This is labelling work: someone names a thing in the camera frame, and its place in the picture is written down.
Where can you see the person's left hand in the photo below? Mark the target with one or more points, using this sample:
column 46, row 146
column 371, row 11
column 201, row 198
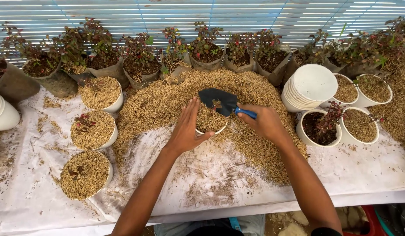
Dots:
column 184, row 131

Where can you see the person's right hand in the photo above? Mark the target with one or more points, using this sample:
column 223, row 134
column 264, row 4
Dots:
column 266, row 123

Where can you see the white pot with small seedling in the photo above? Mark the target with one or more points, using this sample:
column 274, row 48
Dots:
column 209, row 124

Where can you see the heap of rice husks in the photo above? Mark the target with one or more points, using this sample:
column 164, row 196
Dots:
column 156, row 105

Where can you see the small red-leaved seedling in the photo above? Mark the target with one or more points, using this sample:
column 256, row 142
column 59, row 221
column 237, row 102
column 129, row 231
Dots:
column 83, row 120
column 217, row 105

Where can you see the soil-filled white pot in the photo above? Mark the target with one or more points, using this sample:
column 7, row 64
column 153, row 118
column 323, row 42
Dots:
column 312, row 132

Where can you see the white table cloth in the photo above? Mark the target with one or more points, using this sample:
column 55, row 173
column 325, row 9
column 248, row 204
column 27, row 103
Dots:
column 205, row 183

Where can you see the stack of empty white pots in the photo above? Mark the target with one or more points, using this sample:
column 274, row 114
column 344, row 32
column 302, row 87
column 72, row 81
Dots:
column 4, row 114
column 312, row 83

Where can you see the red-leaved plant in soil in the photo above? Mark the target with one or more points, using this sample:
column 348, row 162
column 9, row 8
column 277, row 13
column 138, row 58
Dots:
column 330, row 119

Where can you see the husk-filled white pot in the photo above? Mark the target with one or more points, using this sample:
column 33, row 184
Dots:
column 345, row 89
column 359, row 126
column 101, row 93
column 96, row 132
column 86, row 177
column 374, row 89

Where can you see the row of bagged red-leaved plants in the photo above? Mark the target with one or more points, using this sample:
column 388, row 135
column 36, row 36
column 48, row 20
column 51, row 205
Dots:
column 140, row 55

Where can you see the person's grey trousers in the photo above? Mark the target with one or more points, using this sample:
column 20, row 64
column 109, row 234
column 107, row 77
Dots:
column 176, row 227

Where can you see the person's black sleeve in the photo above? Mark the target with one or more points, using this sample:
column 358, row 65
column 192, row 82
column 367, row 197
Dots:
column 326, row 232

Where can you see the red plastic container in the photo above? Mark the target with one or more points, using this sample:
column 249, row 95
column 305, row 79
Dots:
column 371, row 224

